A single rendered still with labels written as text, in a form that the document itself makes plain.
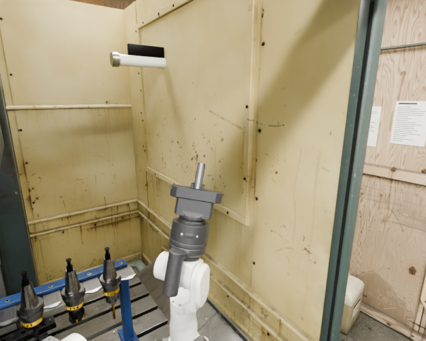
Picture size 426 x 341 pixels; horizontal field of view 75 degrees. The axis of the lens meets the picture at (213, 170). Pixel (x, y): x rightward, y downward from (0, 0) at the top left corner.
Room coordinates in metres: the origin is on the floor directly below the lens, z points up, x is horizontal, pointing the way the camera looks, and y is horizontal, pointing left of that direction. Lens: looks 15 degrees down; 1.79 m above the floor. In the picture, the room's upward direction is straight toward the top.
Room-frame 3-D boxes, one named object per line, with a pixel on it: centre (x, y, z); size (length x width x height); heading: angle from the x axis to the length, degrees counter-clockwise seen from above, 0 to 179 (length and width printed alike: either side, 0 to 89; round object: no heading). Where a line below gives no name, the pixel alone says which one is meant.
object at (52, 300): (0.69, 0.47, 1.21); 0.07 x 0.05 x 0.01; 35
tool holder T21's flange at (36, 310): (0.66, 0.52, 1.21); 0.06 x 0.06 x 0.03
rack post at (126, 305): (0.86, 0.32, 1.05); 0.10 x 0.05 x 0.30; 35
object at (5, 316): (0.63, 0.56, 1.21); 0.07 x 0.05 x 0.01; 35
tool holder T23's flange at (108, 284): (0.78, 0.34, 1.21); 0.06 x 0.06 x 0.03
